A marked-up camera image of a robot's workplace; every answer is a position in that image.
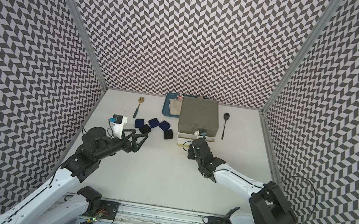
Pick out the aluminium front rail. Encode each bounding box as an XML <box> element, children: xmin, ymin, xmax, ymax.
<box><xmin>23</xmin><ymin>185</ymin><xmax>282</xmax><ymax>224</ymax></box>

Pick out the beige folded napkin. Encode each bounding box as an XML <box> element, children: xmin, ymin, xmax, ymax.
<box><xmin>169</xmin><ymin>98</ymin><xmax>182</xmax><ymax>116</ymax></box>

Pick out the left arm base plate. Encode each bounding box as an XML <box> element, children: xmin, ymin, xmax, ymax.
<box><xmin>89</xmin><ymin>200</ymin><xmax>120</xmax><ymax>221</ymax></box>

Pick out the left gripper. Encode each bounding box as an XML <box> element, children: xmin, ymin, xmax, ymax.
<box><xmin>93</xmin><ymin>124</ymin><xmax>149</xmax><ymax>167</ymax></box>

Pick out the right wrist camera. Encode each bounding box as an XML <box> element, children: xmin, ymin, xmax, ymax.
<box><xmin>194</xmin><ymin>129</ymin><xmax>207</xmax><ymax>140</ymax></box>

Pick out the black brooch box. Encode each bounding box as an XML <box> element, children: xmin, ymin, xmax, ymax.
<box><xmin>163</xmin><ymin>129</ymin><xmax>174</xmax><ymax>140</ymax></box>
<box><xmin>139</xmin><ymin>124</ymin><xmax>152</xmax><ymax>134</ymax></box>

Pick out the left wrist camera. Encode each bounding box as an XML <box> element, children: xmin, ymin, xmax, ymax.
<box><xmin>108</xmin><ymin>114</ymin><xmax>128</xmax><ymax>139</ymax></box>

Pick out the blue tray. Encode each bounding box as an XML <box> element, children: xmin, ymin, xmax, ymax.
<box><xmin>162</xmin><ymin>93</ymin><xmax>180</xmax><ymax>118</ymax></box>

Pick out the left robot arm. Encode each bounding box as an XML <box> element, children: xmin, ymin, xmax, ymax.
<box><xmin>0</xmin><ymin>127</ymin><xmax>148</xmax><ymax>224</ymax></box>

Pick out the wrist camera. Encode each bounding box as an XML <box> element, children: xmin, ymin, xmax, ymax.
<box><xmin>194</xmin><ymin>129</ymin><xmax>207</xmax><ymax>140</ymax></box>
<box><xmin>108</xmin><ymin>114</ymin><xmax>128</xmax><ymax>139</ymax></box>

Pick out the navy brooch box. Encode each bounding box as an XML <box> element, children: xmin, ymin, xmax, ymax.
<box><xmin>135</xmin><ymin>118</ymin><xmax>145</xmax><ymax>129</ymax></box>
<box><xmin>148</xmin><ymin>118</ymin><xmax>160</xmax><ymax>129</ymax></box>
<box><xmin>159</xmin><ymin>120</ymin><xmax>171</xmax><ymax>131</ymax></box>

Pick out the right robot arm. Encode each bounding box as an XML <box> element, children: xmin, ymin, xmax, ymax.
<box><xmin>187</xmin><ymin>138</ymin><xmax>298</xmax><ymax>224</ymax></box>

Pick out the navy brooch box right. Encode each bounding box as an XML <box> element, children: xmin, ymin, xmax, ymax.
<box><xmin>159</xmin><ymin>120</ymin><xmax>171</xmax><ymax>131</ymax></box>

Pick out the navy brooch box left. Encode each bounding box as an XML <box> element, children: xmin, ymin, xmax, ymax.
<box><xmin>135</xmin><ymin>118</ymin><xmax>145</xmax><ymax>129</ymax></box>

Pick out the three-drawer storage cabinet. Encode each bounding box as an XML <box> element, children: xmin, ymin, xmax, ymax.
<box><xmin>177</xmin><ymin>96</ymin><xmax>219</xmax><ymax>147</ymax></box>

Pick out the navy brooch box middle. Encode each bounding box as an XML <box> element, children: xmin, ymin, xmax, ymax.
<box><xmin>148</xmin><ymin>118</ymin><xmax>160</xmax><ymax>129</ymax></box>

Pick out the black spoon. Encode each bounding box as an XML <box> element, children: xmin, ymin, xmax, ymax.
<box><xmin>221</xmin><ymin>112</ymin><xmax>231</xmax><ymax>140</ymax></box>

